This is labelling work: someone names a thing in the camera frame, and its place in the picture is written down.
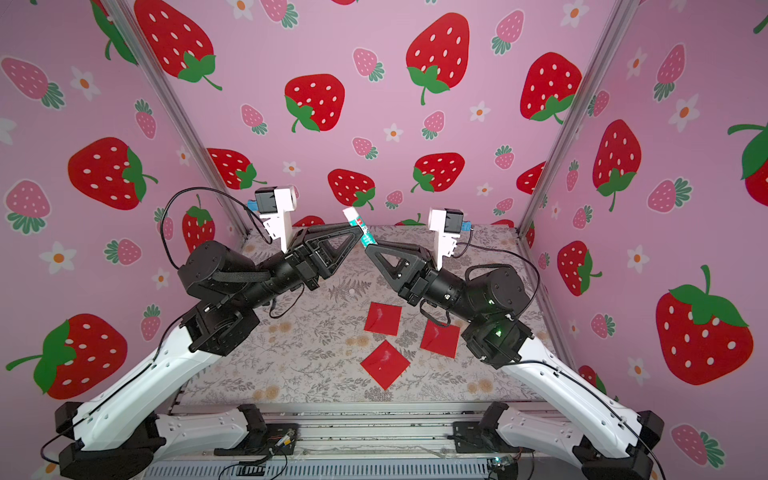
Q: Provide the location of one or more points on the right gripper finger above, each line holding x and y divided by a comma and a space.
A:
399, 256
409, 282

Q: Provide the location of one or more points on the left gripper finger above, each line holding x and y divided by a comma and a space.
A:
302, 239
330, 248

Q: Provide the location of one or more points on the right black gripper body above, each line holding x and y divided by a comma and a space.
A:
414, 282

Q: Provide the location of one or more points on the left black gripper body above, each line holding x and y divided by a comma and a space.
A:
281, 276

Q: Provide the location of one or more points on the white green glue stick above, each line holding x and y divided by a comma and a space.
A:
354, 218

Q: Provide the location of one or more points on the red envelope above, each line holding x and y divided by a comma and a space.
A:
383, 319
385, 364
441, 340

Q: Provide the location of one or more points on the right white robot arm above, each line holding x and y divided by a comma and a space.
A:
598, 435

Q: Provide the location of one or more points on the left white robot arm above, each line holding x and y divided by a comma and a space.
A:
118, 434

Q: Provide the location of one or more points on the floral patterned table mat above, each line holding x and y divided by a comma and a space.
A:
311, 353

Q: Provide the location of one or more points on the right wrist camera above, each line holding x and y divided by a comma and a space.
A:
448, 225

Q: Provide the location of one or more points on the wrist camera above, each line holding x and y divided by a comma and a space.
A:
448, 225
273, 205

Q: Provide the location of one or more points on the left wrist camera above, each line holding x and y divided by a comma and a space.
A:
273, 205

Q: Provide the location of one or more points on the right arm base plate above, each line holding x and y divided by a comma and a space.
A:
469, 437

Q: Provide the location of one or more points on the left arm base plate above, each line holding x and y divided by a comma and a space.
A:
279, 438

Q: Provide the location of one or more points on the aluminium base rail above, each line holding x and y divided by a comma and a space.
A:
367, 441

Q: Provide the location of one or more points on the left aluminium frame post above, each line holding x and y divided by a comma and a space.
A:
124, 19

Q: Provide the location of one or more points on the aluminium frame post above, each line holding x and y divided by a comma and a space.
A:
613, 33
124, 19

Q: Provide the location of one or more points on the right aluminium frame post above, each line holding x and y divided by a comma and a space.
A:
613, 33

